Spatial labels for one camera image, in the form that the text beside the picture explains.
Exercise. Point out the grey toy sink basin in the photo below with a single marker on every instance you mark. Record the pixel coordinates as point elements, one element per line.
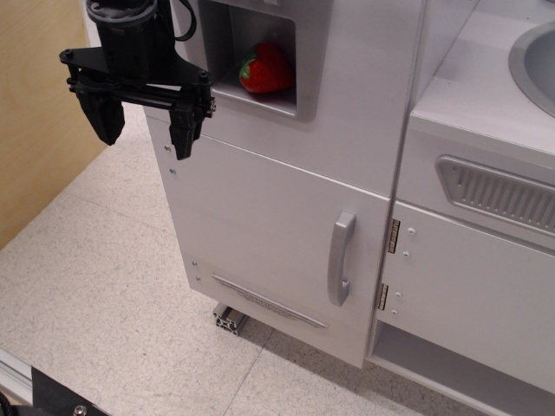
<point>531,63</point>

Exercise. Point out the grey vent panel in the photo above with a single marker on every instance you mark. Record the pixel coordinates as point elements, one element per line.
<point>503,195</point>

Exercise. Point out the red toy strawberry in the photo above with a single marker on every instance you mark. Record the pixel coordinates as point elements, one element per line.
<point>265,69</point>

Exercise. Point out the grey dispenser niche frame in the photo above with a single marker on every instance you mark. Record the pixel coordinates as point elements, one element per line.
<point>227,30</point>

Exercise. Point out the white toy kitchen counter unit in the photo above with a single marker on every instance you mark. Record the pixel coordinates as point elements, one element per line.
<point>468,106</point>

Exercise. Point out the white oven cabinet door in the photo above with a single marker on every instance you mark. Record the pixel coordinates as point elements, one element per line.
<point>485,297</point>

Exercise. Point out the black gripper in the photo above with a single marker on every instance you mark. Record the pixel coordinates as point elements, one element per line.
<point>137,61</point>

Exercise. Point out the white fridge door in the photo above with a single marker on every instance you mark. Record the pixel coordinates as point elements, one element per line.
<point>267,226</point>

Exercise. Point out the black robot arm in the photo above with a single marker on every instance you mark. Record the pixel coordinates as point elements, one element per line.
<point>111,11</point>

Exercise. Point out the aluminium frame rail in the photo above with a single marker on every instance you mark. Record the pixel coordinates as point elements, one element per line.
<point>16,378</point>

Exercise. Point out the upper brass door hinge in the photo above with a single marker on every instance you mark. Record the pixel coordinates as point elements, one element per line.
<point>393,235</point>

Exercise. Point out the aluminium extrusion foot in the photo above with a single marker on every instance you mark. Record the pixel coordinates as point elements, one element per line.
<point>229,319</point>

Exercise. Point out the silver fridge door handle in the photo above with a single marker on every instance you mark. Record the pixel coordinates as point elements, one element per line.
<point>343,231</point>

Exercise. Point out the white toy fridge cabinet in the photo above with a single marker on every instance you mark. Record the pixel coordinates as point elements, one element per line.
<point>356,133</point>

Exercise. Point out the lower brass door hinge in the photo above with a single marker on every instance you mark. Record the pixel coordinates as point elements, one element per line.
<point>383,296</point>

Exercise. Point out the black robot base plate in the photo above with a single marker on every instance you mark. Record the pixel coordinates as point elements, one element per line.
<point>54,398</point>

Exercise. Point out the brass door hinge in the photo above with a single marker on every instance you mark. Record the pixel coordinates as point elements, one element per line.
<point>393,235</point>
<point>383,296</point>

